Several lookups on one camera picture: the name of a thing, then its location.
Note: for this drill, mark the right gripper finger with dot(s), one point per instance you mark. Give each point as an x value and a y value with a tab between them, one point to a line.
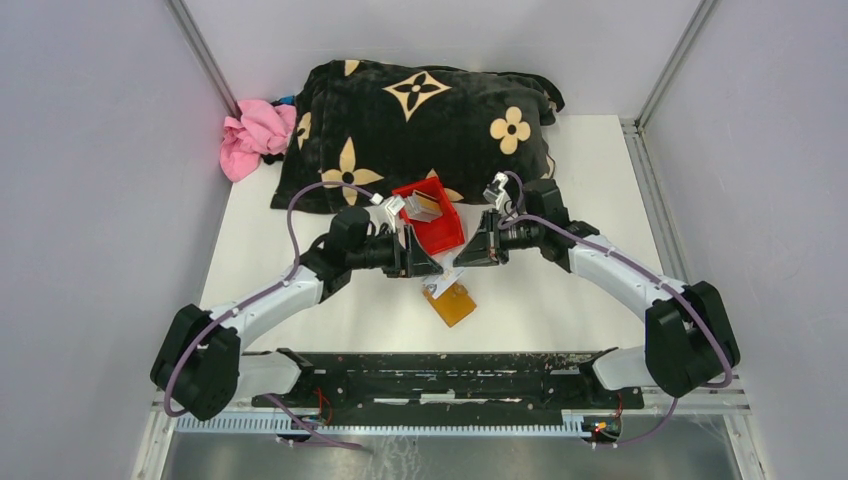
496	253
477	251

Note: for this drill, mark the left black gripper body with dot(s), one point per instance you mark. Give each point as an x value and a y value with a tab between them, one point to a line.
379	253

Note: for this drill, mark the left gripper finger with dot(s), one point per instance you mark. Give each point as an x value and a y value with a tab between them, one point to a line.
393	254
418	262

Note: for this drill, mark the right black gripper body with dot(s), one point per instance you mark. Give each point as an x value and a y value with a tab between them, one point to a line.
522	233

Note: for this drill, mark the silver credit card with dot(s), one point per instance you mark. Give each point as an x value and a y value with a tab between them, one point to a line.
436	285

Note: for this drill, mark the red plastic bin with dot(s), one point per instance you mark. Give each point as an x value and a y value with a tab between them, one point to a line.
443	233

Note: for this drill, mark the yellow leather card holder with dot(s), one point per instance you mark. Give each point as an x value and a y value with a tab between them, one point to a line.
454	305

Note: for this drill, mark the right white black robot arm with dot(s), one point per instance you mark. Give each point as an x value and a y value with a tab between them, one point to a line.
688	340

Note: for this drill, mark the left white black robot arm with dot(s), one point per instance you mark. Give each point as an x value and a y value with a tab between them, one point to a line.
202	364

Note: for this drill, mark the stack of credit cards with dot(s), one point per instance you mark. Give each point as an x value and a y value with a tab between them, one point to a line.
422	207

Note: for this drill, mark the black floral blanket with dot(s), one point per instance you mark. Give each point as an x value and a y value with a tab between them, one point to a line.
365	126

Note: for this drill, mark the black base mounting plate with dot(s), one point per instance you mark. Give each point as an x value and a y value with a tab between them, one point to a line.
452	389

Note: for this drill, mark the pink cloth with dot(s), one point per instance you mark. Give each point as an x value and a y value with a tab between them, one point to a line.
262	129

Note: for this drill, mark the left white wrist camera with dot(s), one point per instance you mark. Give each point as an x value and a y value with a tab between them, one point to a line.
389	210

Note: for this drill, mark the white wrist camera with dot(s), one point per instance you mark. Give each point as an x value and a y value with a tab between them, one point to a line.
389	210
495	192

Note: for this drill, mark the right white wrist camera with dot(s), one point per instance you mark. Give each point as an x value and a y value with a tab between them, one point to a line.
495	192

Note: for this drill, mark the aluminium rail frame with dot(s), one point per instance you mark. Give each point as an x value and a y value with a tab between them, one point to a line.
305	426

